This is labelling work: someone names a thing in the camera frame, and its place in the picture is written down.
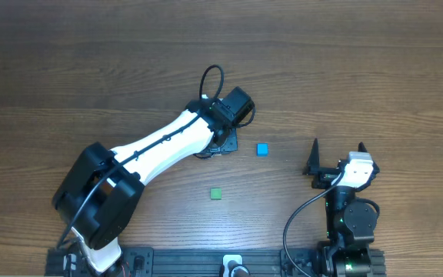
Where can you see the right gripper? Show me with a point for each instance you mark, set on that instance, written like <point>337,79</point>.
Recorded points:
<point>321,177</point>

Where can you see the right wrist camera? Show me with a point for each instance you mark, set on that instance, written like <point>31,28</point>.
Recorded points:
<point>356,169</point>

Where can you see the blue cube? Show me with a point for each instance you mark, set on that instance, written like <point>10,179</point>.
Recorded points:
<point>262,149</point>

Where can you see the green cube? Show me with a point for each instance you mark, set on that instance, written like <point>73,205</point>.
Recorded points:
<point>215,193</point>

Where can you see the mounting rail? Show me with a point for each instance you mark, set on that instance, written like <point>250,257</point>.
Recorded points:
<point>190,263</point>

